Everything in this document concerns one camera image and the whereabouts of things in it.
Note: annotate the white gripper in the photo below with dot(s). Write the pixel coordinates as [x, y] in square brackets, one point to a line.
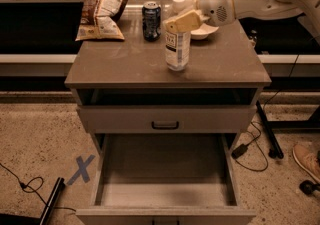
[215, 4]

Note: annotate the clear plastic bottle white cap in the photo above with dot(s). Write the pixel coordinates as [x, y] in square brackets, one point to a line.
[177, 45]

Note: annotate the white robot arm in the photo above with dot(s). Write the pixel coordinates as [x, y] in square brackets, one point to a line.
[277, 9]

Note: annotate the closed top drawer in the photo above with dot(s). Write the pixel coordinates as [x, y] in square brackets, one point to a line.
[103, 119]

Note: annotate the grey drawer cabinet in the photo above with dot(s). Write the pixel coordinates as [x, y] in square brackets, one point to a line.
[223, 70]

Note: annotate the open middle drawer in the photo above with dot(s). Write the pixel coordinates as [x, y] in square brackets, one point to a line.
[165, 179]

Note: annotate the white paper bowl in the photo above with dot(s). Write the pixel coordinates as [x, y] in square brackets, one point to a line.
[203, 32]

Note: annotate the dark blue soda can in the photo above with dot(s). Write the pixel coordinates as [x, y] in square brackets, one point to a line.
[151, 18]

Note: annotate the brown chip bag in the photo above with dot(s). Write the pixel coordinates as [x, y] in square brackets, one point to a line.
[99, 19]

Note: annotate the black tripod leg right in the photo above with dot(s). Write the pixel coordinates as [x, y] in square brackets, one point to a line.
[275, 150]

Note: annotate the tan shoe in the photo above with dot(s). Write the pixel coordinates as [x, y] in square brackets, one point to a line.
[307, 160]

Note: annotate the blue tape cross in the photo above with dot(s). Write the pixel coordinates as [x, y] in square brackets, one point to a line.
[81, 172]

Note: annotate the black caster wheel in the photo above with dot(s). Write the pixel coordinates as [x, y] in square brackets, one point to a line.
[308, 187]

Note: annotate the black stand leg left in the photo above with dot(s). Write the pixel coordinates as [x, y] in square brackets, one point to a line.
[7, 219]

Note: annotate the black drawer handle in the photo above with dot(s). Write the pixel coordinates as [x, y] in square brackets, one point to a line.
[165, 125]

